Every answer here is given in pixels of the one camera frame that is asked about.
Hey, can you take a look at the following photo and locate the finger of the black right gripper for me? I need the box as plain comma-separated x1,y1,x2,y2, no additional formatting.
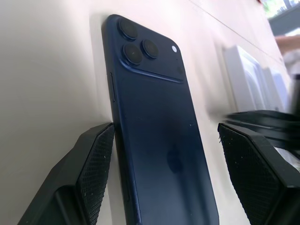
224,110,294,124
225,120,300,151

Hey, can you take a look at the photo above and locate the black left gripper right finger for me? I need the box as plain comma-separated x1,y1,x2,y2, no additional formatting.
217,122,300,225

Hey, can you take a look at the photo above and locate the white phone box base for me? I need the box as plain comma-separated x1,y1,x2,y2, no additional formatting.
221,44,268,113

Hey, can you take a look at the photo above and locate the person in white clothing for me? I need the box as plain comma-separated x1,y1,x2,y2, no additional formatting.
275,34,300,76

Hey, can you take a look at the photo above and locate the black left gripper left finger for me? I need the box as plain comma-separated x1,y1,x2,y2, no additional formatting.
17,121,116,225

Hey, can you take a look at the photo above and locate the dark blue smartphone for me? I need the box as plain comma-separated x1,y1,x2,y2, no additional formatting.
101,14,221,225

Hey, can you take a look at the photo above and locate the white phone box lid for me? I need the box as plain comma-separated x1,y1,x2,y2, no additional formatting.
262,67,290,113

